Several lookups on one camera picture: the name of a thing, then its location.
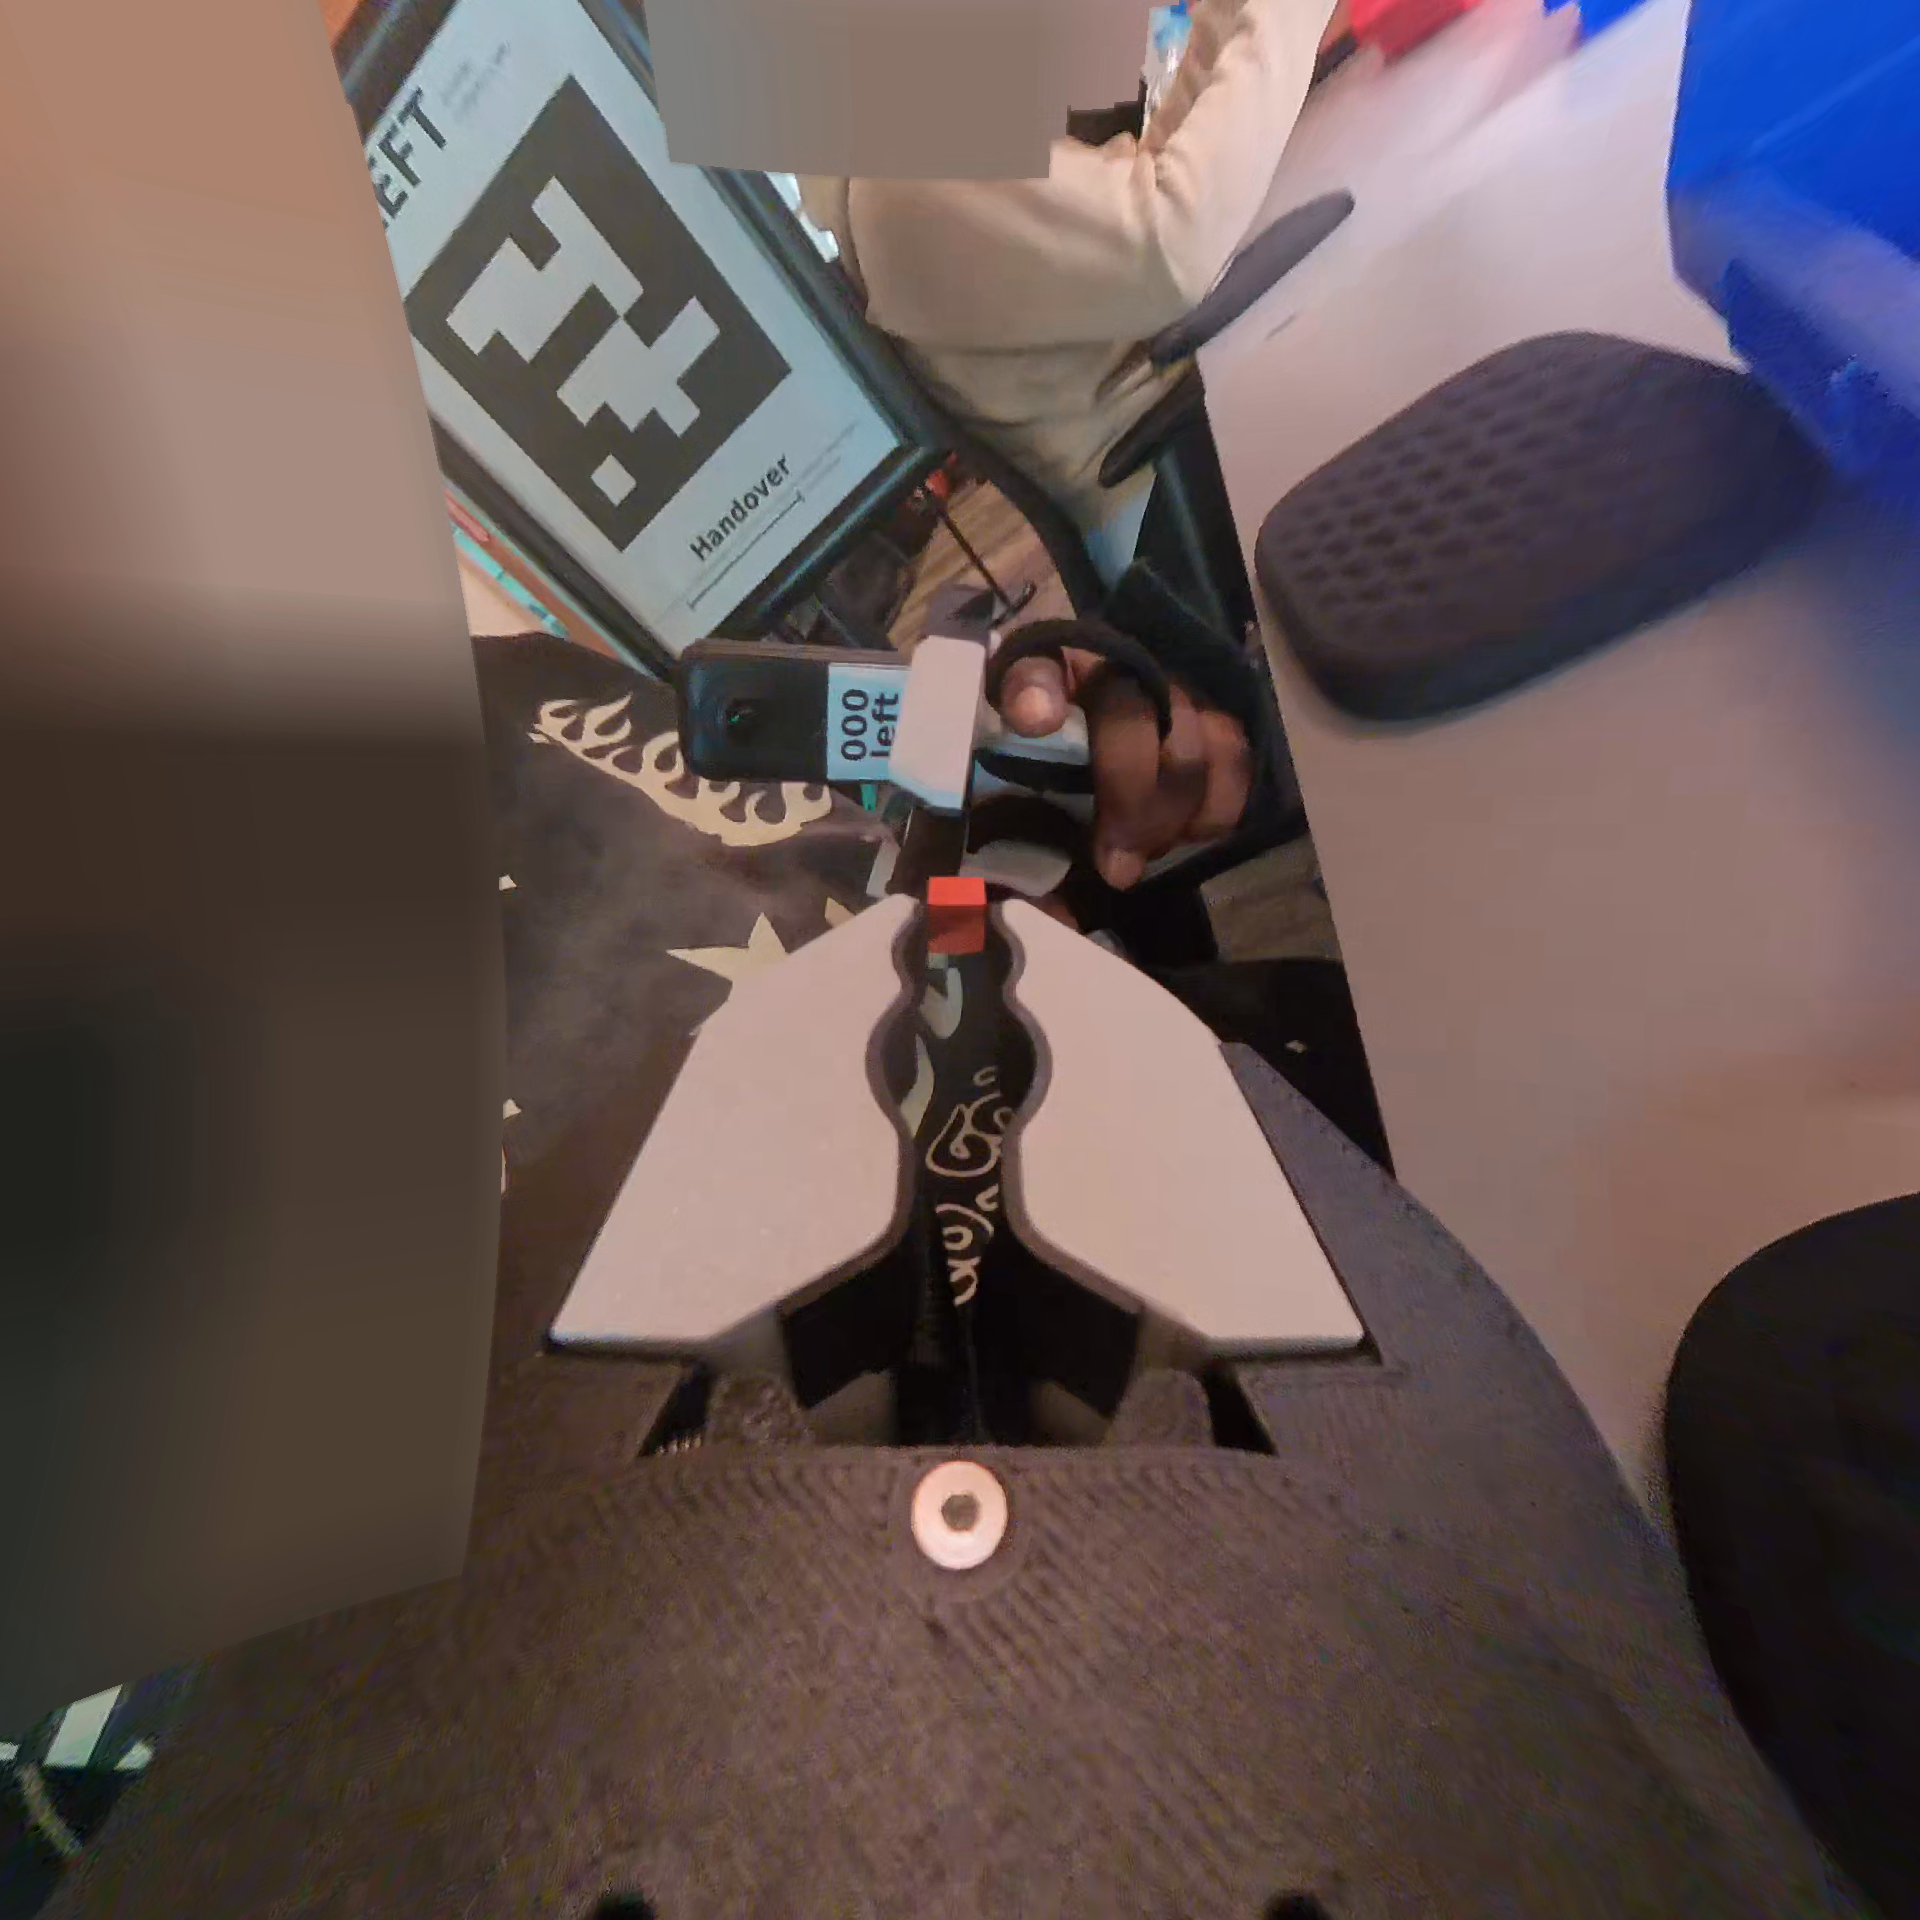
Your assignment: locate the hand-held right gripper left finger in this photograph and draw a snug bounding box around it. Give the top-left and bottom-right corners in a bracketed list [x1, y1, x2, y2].
[552, 894, 933, 1411]

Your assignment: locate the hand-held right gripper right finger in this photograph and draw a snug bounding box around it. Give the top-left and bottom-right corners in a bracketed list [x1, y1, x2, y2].
[997, 894, 1369, 1416]

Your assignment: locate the blue plastic bin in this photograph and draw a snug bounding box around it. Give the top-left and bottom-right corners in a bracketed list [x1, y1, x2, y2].
[1667, 0, 1920, 497]

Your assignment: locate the person's left hand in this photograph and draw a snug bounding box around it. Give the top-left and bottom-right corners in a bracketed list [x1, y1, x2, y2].
[1000, 643, 1250, 888]

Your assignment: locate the printed marker sign board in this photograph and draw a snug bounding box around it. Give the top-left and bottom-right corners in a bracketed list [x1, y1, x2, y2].
[337, 0, 956, 677]

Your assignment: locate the black office chair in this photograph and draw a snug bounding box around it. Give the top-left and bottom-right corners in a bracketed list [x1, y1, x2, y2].
[1096, 187, 1359, 690]

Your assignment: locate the black dimpled pad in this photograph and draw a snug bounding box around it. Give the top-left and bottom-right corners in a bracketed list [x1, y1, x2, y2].
[1254, 329, 1824, 721]
[1667, 1196, 1920, 1920]

